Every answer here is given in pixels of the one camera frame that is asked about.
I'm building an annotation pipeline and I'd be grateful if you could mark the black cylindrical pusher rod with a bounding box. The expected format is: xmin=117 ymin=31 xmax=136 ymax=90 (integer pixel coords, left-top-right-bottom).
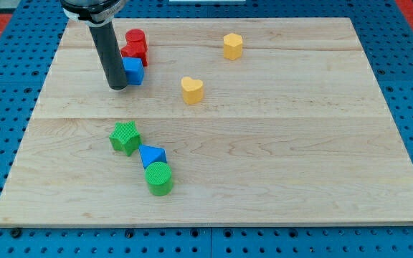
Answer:
xmin=90 ymin=21 xmax=128 ymax=90

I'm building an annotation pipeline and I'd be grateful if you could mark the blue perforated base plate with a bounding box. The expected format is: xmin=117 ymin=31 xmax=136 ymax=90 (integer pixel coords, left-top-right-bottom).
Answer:
xmin=0 ymin=1 xmax=413 ymax=257

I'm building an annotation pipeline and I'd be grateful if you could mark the green star block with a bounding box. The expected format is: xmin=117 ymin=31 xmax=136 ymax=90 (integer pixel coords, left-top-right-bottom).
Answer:
xmin=109 ymin=120 xmax=142 ymax=156

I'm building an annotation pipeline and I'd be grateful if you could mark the yellow hexagon block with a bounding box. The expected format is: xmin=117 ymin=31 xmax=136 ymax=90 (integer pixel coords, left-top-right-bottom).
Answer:
xmin=223 ymin=33 xmax=243 ymax=60

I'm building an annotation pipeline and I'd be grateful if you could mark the red star block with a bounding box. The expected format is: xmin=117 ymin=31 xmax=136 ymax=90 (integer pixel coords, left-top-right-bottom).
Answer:
xmin=120 ymin=42 xmax=148 ymax=67

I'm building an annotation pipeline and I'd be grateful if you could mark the red cylinder block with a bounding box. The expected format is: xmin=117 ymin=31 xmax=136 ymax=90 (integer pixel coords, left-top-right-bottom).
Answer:
xmin=125 ymin=29 xmax=148 ymax=51

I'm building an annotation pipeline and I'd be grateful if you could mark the blue triangle block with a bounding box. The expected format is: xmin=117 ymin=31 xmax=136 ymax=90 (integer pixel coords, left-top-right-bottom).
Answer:
xmin=138 ymin=145 xmax=167 ymax=169

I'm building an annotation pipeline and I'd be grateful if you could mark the green cylinder block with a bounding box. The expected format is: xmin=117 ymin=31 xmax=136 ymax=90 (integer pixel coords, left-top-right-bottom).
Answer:
xmin=145 ymin=161 xmax=174 ymax=196

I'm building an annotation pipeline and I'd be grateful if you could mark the blue cube block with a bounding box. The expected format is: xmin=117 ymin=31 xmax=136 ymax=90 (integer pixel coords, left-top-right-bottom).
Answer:
xmin=122 ymin=57 xmax=145 ymax=85

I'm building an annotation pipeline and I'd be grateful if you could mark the light wooden board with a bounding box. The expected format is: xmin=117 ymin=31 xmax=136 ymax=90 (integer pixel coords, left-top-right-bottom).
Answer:
xmin=0 ymin=18 xmax=413 ymax=228

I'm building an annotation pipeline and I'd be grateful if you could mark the yellow heart block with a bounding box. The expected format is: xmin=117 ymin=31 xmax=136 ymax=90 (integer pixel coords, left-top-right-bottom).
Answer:
xmin=181 ymin=77 xmax=204 ymax=105

